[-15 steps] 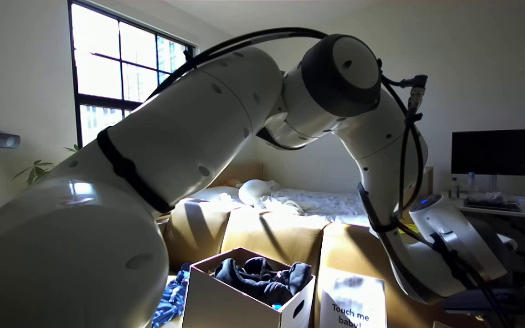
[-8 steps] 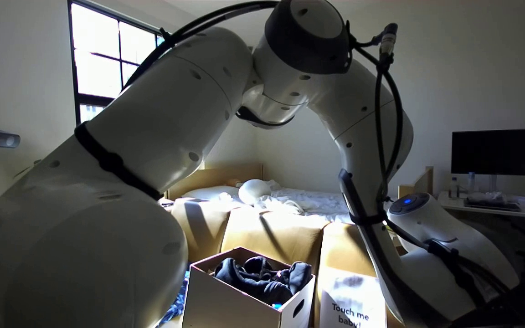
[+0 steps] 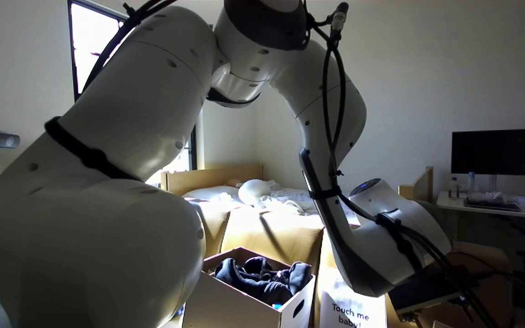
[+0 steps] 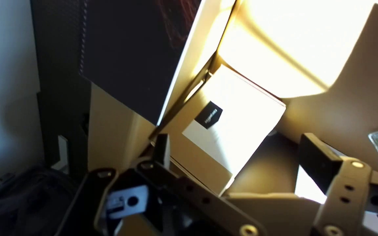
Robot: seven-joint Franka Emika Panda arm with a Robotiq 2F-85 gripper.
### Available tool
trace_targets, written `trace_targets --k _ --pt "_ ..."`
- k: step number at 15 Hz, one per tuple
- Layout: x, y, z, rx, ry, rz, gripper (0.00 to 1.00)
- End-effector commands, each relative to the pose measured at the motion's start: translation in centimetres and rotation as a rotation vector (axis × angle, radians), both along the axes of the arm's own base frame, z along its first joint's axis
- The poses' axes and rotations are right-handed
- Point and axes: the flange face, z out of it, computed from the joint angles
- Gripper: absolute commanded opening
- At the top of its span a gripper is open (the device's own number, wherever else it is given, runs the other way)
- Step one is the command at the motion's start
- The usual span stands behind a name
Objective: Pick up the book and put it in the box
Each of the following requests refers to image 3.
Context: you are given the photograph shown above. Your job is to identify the black keyboard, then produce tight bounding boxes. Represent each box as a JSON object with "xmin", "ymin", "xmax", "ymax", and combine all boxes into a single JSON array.
[{"xmin": 463, "ymin": 191, "xmax": 523, "ymax": 213}]

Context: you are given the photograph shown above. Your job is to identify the dark spiral notebook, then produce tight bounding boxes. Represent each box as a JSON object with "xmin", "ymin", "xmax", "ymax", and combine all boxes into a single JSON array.
[{"xmin": 388, "ymin": 271, "xmax": 461, "ymax": 315}]

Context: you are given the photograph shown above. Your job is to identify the black monitor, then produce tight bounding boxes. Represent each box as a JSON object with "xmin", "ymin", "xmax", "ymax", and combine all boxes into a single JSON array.
[{"xmin": 450, "ymin": 125, "xmax": 525, "ymax": 178}]

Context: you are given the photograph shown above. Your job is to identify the white bedding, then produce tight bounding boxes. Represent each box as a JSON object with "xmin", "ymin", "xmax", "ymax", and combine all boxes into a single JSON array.
[{"xmin": 182, "ymin": 176, "xmax": 365, "ymax": 222}]

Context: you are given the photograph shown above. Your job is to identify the dark blue clothes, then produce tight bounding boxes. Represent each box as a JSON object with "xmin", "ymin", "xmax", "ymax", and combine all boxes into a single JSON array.
[{"xmin": 213, "ymin": 253, "xmax": 314, "ymax": 308}]

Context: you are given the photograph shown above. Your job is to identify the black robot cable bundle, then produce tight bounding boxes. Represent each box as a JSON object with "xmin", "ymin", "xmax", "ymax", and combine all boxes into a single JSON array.
[{"xmin": 46, "ymin": 0, "xmax": 501, "ymax": 328}]

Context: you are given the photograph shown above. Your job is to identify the open cardboard box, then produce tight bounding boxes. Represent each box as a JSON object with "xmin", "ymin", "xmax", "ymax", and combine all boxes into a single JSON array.
[{"xmin": 182, "ymin": 244, "xmax": 317, "ymax": 328}]

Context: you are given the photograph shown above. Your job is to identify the light wooden bed frame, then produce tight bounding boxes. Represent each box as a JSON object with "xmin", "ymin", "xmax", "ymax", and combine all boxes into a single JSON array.
[{"xmin": 160, "ymin": 162, "xmax": 438, "ymax": 260}]

